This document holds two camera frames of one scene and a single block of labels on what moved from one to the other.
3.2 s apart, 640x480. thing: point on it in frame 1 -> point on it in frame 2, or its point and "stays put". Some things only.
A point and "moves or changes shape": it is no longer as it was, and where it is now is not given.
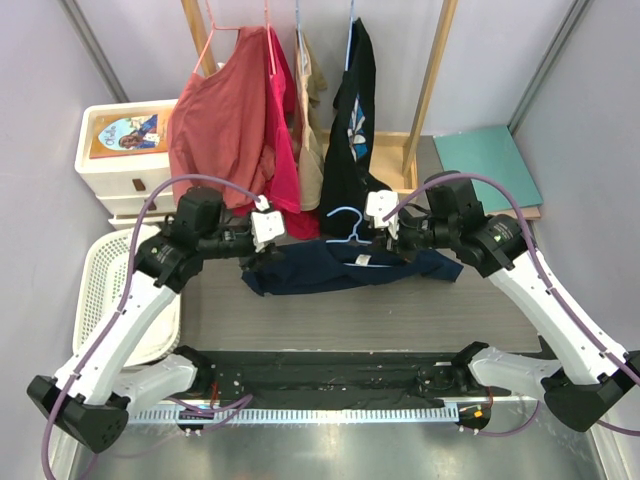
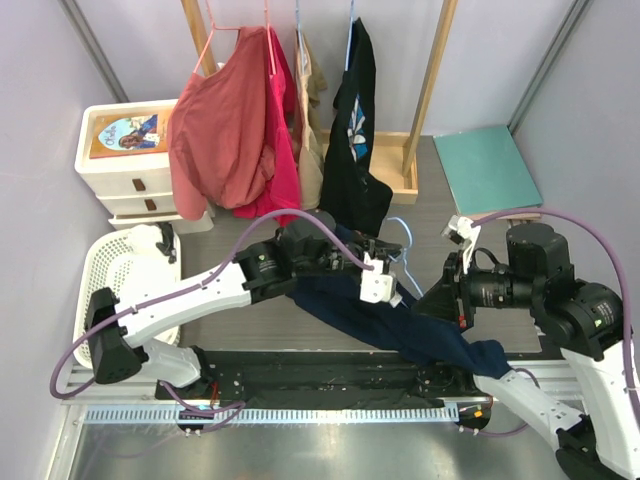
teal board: (491, 152) stays put
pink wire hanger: (214, 27) stays put
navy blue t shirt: (342, 263) moves or changes shape
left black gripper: (255, 261) -> (377, 249)
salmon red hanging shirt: (220, 125) stays put
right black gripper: (384, 240) -> (449, 297)
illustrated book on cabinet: (128, 133) stays put
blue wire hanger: (354, 238) moves or changes shape
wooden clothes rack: (396, 152) stays put
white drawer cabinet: (122, 153) stays put
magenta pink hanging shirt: (281, 103) stays put
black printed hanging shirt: (349, 181) stays put
